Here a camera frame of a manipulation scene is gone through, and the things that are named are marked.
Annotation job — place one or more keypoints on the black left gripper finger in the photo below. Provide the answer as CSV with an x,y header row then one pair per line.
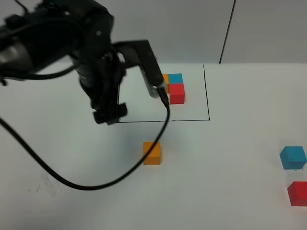
x,y
111,114

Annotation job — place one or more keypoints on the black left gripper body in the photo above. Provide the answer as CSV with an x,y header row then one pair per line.
x,y
100,76

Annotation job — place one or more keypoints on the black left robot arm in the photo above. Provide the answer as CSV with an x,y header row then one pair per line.
x,y
60,36

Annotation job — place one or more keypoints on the orange template block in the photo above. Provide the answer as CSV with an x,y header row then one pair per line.
x,y
166,79

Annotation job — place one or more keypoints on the red template block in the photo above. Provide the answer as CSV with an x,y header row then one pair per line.
x,y
177,93

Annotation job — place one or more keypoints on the blue template block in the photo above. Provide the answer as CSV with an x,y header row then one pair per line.
x,y
175,78

